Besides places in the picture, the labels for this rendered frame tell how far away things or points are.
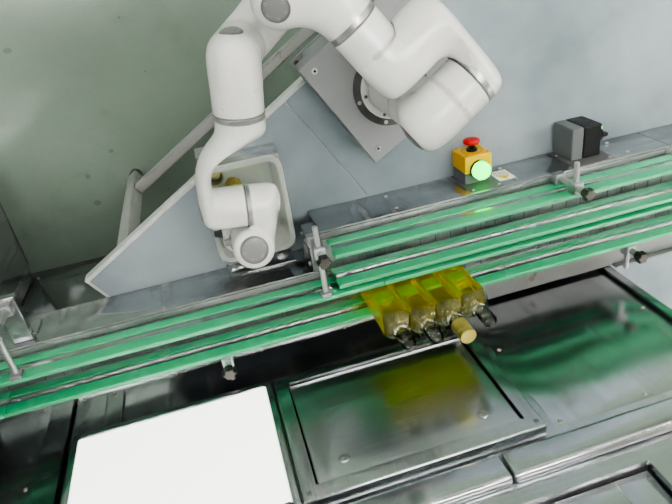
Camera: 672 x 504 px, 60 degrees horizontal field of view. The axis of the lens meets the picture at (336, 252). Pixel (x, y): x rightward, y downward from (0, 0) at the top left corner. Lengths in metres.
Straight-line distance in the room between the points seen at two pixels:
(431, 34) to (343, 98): 0.35
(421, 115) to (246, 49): 0.28
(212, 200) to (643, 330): 1.00
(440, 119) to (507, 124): 0.59
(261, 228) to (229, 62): 0.29
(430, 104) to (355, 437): 0.64
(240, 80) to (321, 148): 0.46
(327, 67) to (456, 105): 0.35
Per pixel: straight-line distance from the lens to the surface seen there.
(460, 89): 0.94
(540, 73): 1.52
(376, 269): 1.28
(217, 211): 1.01
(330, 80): 1.20
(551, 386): 1.32
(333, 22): 0.88
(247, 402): 1.29
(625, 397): 1.32
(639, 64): 1.69
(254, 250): 1.03
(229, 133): 0.95
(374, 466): 1.11
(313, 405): 1.25
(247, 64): 0.92
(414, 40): 0.91
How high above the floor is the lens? 2.00
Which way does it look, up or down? 59 degrees down
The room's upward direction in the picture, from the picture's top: 150 degrees clockwise
